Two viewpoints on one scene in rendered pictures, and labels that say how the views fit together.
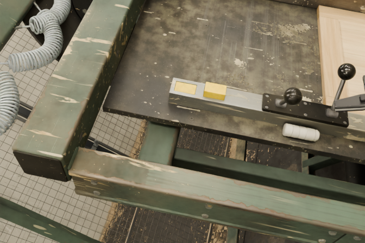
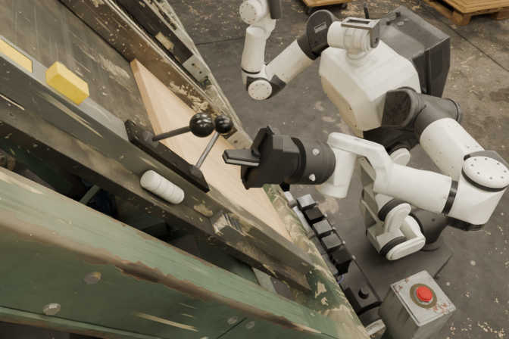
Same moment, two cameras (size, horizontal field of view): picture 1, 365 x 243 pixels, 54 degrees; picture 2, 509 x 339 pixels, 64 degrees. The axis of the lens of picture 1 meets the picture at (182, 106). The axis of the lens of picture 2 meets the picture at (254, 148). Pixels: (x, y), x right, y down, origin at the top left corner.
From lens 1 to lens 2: 0.49 m
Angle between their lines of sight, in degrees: 61
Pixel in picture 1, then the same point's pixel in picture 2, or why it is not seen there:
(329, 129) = (187, 193)
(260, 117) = (119, 153)
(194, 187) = (83, 231)
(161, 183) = (15, 209)
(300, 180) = not seen: hidden behind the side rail
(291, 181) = not seen: hidden behind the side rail
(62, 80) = not seen: outside the picture
